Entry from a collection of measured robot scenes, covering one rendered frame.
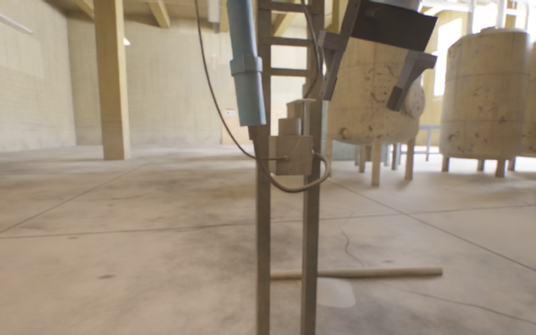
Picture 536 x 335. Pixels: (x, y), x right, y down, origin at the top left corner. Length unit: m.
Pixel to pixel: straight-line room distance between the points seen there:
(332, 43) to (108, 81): 7.42
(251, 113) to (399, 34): 0.28
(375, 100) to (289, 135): 3.13
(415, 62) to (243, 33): 0.31
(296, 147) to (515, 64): 5.09
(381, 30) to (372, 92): 3.25
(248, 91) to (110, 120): 7.18
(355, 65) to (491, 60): 2.33
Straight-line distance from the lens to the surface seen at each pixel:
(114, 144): 7.64
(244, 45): 0.57
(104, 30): 8.02
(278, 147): 0.59
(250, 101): 0.55
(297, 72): 0.71
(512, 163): 6.73
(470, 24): 9.48
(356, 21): 0.46
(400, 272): 1.51
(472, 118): 5.33
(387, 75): 3.78
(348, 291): 1.33
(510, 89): 5.48
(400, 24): 0.49
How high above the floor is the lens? 0.69
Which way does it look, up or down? 7 degrees down
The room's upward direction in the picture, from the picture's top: straight up
